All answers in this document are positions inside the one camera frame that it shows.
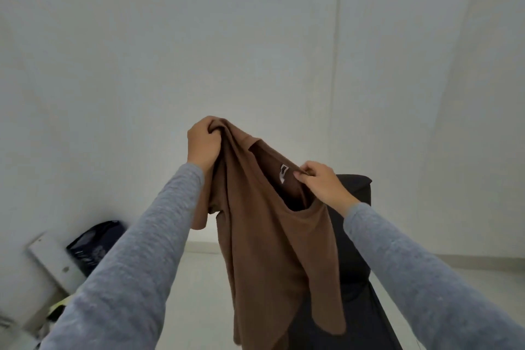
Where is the person's left hand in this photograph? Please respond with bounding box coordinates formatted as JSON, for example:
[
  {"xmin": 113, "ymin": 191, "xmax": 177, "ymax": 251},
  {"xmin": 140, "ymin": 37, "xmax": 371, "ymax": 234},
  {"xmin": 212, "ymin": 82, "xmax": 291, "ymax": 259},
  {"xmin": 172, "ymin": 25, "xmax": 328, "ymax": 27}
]
[{"xmin": 187, "ymin": 116, "xmax": 224, "ymax": 174}]

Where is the person's right hand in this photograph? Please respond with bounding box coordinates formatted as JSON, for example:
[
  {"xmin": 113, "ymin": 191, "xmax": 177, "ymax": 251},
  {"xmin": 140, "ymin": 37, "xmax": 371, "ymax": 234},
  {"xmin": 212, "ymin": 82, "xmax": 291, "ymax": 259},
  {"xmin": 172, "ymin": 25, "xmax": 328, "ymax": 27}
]
[{"xmin": 293, "ymin": 161, "xmax": 361, "ymax": 217}]

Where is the brown t-shirt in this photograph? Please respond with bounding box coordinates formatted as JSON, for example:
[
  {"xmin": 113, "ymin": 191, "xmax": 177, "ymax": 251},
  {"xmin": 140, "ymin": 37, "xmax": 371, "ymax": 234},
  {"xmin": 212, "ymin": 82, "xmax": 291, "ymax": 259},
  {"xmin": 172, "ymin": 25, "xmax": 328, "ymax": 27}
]
[{"xmin": 191, "ymin": 118, "xmax": 347, "ymax": 346}]

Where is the person's right forearm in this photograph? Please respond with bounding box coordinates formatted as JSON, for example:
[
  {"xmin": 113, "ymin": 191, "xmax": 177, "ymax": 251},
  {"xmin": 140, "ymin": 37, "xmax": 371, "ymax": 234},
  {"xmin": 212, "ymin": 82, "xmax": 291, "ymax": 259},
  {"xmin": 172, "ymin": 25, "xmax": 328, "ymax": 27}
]
[{"xmin": 343, "ymin": 202, "xmax": 525, "ymax": 350}]

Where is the person's left forearm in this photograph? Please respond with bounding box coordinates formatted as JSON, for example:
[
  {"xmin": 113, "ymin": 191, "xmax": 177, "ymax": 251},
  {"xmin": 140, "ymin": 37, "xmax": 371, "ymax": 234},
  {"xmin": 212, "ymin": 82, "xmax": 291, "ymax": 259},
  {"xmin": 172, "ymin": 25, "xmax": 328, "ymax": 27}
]
[{"xmin": 40, "ymin": 163, "xmax": 205, "ymax": 350}]

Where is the black chair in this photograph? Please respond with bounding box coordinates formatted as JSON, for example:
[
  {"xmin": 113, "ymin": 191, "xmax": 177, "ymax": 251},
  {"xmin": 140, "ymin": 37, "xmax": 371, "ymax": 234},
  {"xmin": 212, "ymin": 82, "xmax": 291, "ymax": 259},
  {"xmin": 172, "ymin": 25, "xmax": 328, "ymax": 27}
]
[{"xmin": 283, "ymin": 174, "xmax": 403, "ymax": 350}]

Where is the black plastic bag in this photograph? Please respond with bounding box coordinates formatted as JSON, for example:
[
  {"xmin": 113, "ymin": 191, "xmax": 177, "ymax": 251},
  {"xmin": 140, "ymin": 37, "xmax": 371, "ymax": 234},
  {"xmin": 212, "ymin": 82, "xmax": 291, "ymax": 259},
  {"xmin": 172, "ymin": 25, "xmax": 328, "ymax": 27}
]
[{"xmin": 66, "ymin": 220, "xmax": 126, "ymax": 277}]

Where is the white board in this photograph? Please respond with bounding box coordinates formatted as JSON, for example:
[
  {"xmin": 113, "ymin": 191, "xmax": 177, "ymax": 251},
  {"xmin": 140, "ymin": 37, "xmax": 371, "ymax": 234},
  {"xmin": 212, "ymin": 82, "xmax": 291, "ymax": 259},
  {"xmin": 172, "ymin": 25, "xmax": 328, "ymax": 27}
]
[{"xmin": 28, "ymin": 232, "xmax": 87, "ymax": 295}]

